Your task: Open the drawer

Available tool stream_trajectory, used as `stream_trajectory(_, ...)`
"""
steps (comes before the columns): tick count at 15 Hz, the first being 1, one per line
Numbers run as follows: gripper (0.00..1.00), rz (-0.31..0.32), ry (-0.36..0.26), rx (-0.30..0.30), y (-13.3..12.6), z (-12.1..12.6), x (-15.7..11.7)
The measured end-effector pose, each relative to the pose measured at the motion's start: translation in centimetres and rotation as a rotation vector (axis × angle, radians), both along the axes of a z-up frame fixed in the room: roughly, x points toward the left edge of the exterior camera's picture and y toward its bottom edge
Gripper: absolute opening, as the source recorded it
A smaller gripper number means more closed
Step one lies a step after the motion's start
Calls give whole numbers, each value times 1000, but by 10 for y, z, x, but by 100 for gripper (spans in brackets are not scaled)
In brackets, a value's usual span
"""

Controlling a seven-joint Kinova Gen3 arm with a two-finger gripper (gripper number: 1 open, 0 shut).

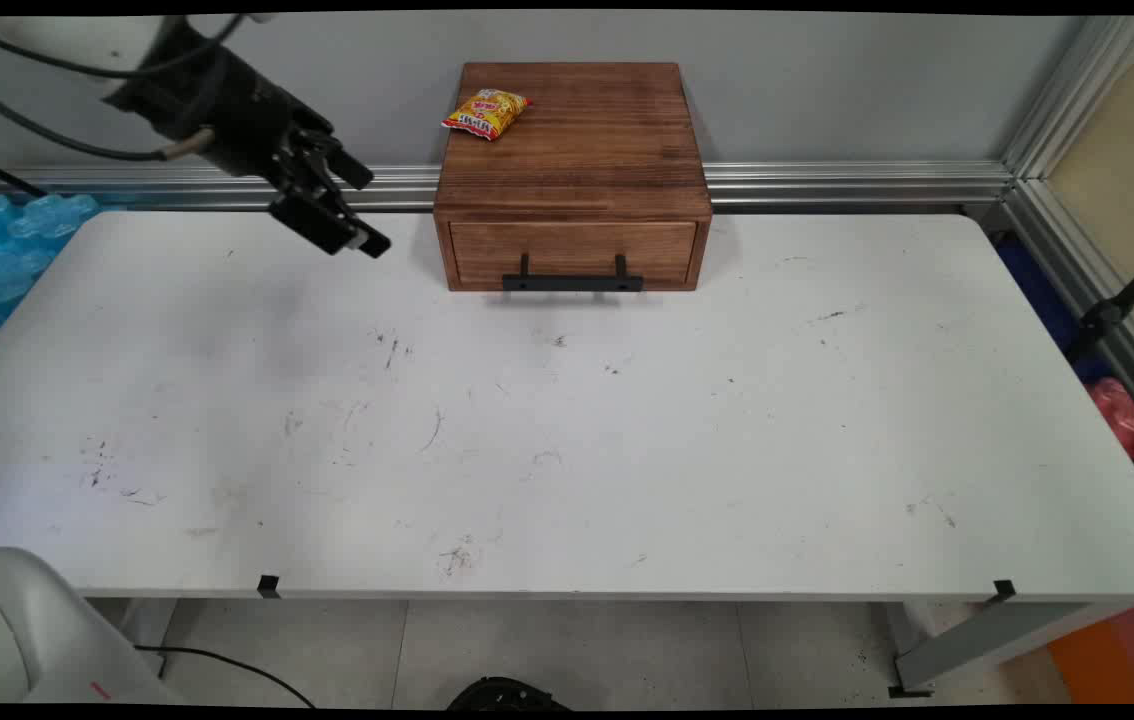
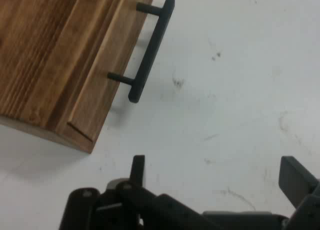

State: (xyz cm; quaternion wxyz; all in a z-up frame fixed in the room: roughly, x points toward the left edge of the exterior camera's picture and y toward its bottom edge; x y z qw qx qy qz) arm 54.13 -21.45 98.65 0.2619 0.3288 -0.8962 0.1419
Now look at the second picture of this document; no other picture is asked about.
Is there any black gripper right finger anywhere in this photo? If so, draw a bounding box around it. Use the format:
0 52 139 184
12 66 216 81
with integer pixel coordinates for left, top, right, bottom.
278 156 320 230

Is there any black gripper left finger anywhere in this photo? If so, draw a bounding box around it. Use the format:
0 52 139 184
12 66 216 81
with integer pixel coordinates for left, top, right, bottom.
59 154 221 230

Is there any wooden drawer cabinet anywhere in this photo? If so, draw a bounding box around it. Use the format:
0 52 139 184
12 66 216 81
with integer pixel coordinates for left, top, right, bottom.
0 0 133 154

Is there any black bar drawer handle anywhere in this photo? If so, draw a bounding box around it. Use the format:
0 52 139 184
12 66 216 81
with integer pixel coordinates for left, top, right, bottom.
107 0 176 104

